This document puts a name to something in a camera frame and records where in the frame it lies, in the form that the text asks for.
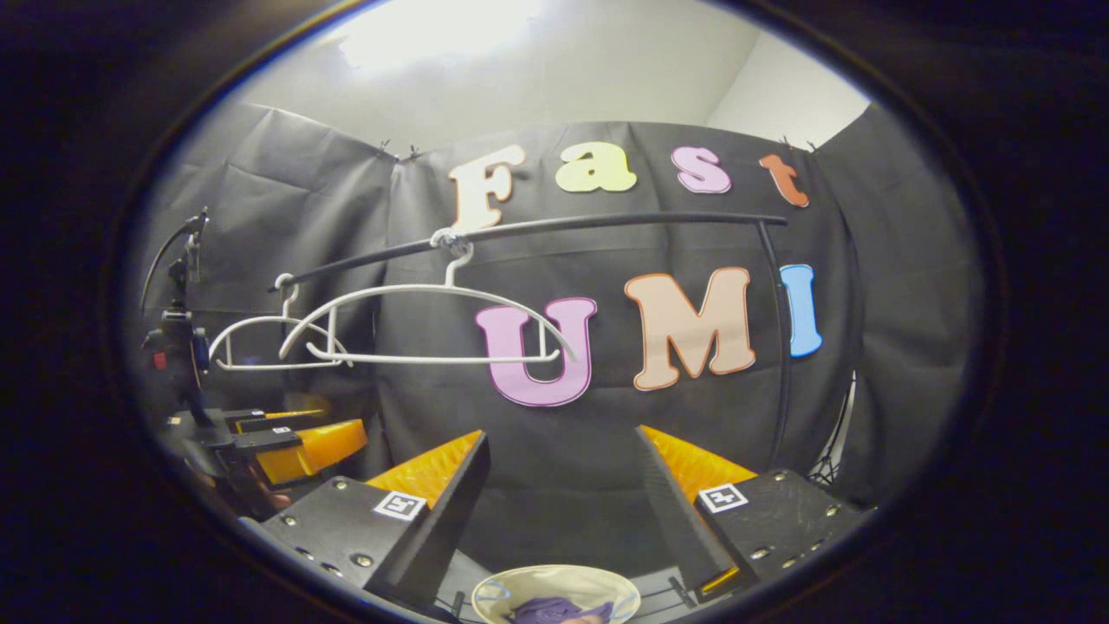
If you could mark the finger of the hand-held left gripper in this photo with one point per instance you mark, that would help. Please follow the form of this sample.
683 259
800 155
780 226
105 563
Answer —
321 446
264 422

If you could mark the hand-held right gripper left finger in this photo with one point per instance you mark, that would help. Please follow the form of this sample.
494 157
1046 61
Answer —
450 520

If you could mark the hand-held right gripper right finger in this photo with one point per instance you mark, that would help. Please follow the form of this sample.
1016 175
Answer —
676 520

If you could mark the pale yellow laundry hamper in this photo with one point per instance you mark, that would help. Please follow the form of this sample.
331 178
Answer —
554 581

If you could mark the white plastic hanger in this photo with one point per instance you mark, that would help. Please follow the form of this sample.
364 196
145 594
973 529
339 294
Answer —
416 289
251 322

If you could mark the black clothes rack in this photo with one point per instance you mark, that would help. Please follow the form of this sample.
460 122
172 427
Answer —
606 222

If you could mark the black tripod stand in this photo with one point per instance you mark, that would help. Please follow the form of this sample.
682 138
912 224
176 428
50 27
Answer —
833 442

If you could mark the black backdrop cloth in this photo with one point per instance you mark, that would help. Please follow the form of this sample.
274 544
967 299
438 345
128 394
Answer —
884 303

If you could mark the ceiling light panel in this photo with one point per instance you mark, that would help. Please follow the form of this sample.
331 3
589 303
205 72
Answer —
433 30

